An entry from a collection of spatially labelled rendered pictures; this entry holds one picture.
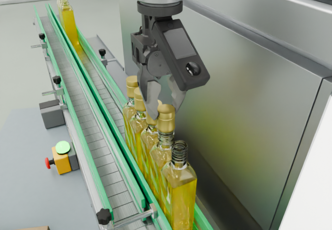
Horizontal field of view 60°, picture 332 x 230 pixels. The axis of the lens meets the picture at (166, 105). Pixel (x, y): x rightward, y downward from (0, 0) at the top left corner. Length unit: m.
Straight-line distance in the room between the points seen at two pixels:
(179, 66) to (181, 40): 0.05
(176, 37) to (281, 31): 0.15
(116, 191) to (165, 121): 0.32
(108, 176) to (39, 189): 0.29
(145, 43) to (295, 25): 0.22
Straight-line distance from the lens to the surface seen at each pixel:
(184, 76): 0.41
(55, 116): 1.23
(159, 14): 0.44
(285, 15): 0.44
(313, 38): 0.41
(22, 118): 1.38
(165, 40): 0.44
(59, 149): 1.00
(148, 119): 0.60
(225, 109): 0.58
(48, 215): 0.97
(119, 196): 0.79
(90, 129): 1.00
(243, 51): 0.50
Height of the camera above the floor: 1.49
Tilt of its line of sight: 34 degrees down
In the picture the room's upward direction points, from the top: straight up
